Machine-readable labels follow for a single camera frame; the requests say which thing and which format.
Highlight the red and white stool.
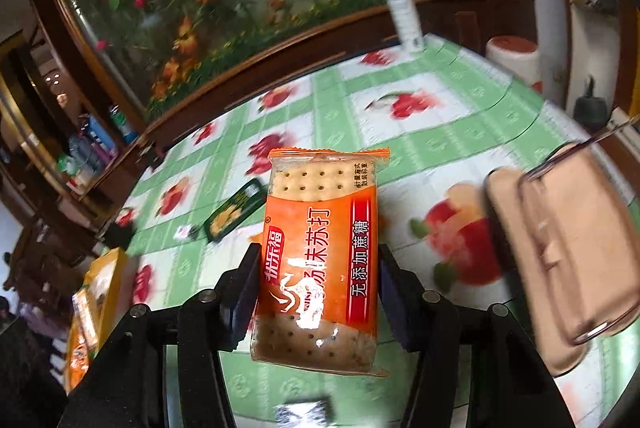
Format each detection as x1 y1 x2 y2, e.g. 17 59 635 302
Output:
486 35 543 93

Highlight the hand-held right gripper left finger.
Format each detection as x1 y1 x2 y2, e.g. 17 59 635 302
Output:
57 243 263 428

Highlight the green bottle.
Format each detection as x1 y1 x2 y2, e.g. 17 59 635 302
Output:
107 105 138 143

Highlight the dark green biscuit packet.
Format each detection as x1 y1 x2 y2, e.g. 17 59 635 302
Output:
202 178 268 243

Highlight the dark kettle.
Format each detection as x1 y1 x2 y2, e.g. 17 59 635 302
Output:
572 78 608 129

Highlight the black and white patterned candy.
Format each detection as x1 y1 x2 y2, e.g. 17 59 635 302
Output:
275 398 336 428

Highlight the large orange cracker packet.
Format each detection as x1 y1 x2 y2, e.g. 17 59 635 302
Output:
250 147 391 378

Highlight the green fruit-print tablecloth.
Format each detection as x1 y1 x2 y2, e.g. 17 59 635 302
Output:
97 32 640 428

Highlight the white spray bottle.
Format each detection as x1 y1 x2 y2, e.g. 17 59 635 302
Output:
382 0 426 54

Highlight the black box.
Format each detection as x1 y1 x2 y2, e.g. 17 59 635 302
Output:
102 220 136 249

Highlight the blue bottle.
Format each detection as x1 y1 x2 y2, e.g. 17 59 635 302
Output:
85 115 118 159

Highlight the wooden shelf cabinet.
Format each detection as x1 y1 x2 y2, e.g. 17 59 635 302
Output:
0 32 141 229

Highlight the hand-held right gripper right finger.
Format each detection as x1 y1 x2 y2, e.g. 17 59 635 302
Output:
377 244 576 428

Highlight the yellow snack box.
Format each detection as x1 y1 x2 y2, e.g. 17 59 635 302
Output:
65 248 130 394

